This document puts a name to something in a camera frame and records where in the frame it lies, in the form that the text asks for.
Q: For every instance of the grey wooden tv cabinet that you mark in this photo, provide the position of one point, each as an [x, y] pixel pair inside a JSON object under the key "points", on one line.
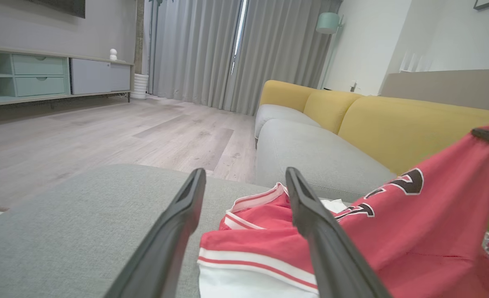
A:
{"points": [[91, 76]]}

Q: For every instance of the white ribbed plant pot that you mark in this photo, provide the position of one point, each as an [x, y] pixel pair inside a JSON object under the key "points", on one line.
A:
{"points": [[140, 86]]}

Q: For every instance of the white router with antennas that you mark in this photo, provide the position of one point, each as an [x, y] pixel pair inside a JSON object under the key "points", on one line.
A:
{"points": [[414, 64]]}

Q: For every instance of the beige wooden partition panel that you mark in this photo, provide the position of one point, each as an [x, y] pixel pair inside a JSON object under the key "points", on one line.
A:
{"points": [[455, 89]]}

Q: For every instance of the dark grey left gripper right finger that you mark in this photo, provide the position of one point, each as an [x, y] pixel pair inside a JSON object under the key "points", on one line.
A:
{"points": [[331, 256]]}

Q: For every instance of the grey curtains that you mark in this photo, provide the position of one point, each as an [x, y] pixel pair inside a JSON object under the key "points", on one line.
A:
{"points": [[194, 49]]}

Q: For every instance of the teal shade floor lamp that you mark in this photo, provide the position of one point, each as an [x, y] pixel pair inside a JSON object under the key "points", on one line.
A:
{"points": [[328, 22]]}

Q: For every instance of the grey fabric ottoman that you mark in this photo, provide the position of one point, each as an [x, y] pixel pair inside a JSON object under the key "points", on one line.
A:
{"points": [[83, 236]]}

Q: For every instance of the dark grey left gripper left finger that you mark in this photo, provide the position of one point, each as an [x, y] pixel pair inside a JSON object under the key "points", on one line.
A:
{"points": [[165, 244]]}

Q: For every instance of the grey sofa seat cushion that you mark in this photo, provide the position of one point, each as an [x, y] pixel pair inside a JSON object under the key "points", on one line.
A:
{"points": [[281, 114], [310, 157]]}

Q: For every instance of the small white figurine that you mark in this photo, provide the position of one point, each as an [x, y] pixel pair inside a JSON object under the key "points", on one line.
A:
{"points": [[113, 54]]}

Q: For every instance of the plant with brown trunk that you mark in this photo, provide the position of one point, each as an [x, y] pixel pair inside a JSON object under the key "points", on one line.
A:
{"points": [[139, 37]]}

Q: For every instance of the yellow sofa back cushion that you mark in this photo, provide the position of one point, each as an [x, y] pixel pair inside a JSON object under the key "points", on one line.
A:
{"points": [[331, 107], [285, 93], [414, 128]]}

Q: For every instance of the red white numbered jersey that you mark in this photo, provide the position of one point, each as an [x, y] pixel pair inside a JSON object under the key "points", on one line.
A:
{"points": [[426, 231]]}

